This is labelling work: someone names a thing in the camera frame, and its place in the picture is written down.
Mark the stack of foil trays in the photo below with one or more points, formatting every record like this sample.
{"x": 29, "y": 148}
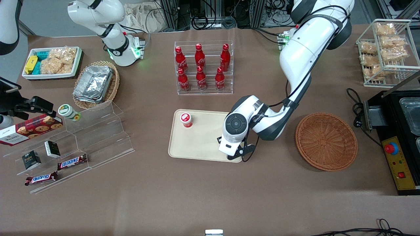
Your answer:
{"x": 93, "y": 83}

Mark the brown wicker basket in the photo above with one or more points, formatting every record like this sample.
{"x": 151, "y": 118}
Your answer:
{"x": 325, "y": 142}

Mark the red tartan cookie box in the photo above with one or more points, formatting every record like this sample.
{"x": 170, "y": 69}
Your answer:
{"x": 32, "y": 128}

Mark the red lidded small cup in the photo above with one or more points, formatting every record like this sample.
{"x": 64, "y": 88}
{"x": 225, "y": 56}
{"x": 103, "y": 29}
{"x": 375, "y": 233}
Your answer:
{"x": 186, "y": 119}

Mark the teal snack packet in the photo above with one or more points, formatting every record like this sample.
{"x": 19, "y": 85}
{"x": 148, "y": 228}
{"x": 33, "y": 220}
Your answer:
{"x": 42, "y": 55}
{"x": 37, "y": 68}

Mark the clear acrylic step stand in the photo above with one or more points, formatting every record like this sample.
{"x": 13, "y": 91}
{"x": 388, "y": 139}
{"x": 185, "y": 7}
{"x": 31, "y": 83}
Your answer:
{"x": 98, "y": 141}

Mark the yellow snack packet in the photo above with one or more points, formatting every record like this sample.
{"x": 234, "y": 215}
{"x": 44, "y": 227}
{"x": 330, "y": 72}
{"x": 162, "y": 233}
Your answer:
{"x": 31, "y": 64}

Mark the clear bag rice crackers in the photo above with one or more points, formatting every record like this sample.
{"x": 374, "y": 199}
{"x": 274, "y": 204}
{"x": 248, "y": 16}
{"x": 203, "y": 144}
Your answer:
{"x": 59, "y": 60}

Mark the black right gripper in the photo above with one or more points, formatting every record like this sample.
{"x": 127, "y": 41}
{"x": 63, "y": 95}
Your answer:
{"x": 9, "y": 102}

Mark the small black box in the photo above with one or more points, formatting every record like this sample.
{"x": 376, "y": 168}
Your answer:
{"x": 52, "y": 149}
{"x": 31, "y": 160}

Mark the white rectangular snack bin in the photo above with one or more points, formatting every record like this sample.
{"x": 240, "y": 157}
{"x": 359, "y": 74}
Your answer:
{"x": 49, "y": 76}

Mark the steel pan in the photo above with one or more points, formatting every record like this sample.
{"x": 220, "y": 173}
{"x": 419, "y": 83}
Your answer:
{"x": 411, "y": 114}

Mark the aluminium frame post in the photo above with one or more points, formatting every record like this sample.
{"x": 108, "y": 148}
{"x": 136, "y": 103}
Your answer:
{"x": 257, "y": 13}
{"x": 170, "y": 13}

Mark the light wicker oval basket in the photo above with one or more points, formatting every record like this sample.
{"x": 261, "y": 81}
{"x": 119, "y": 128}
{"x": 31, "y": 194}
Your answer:
{"x": 115, "y": 85}

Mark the red emergency stop button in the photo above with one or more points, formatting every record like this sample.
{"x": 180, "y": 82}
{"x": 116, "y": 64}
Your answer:
{"x": 391, "y": 148}

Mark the beige plastic tray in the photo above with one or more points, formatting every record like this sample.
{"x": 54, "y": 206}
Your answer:
{"x": 200, "y": 141}

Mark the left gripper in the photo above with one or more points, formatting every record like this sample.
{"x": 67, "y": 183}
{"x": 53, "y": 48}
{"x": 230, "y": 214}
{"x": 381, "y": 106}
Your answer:
{"x": 219, "y": 139}

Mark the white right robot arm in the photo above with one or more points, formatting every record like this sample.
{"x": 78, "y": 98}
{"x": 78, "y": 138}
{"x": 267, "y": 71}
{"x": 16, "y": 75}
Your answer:
{"x": 120, "y": 52}

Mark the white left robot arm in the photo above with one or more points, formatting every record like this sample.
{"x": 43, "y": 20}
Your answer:
{"x": 305, "y": 49}

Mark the small white box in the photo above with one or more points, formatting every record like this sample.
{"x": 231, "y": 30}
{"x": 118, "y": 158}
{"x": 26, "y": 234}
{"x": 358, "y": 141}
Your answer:
{"x": 214, "y": 232}

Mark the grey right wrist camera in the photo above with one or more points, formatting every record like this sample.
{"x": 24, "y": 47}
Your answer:
{"x": 6, "y": 122}

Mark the beige crumpled cloth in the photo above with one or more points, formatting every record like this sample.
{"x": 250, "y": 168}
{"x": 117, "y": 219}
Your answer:
{"x": 144, "y": 18}

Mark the bagged rice cracker snack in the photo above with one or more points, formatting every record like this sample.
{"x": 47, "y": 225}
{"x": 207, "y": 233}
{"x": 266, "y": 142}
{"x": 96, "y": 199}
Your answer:
{"x": 367, "y": 48}
{"x": 385, "y": 29}
{"x": 393, "y": 54}
{"x": 393, "y": 42}
{"x": 372, "y": 65}

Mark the red cola bottle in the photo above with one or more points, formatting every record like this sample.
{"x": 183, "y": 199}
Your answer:
{"x": 225, "y": 59}
{"x": 201, "y": 80}
{"x": 183, "y": 82}
{"x": 199, "y": 57}
{"x": 180, "y": 60}
{"x": 220, "y": 81}

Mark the brown snickers bar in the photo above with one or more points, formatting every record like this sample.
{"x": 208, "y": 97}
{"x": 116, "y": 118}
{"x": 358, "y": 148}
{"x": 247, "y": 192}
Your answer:
{"x": 72, "y": 162}
{"x": 41, "y": 178}

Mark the green lidded white jar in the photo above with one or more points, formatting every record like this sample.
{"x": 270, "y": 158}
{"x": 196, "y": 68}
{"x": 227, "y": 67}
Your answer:
{"x": 67, "y": 111}

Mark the clear acrylic bottle rack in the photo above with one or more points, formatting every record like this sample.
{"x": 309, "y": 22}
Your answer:
{"x": 210, "y": 91}

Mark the black machine yellow panel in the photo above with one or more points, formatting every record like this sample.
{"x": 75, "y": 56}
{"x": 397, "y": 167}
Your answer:
{"x": 403, "y": 177}

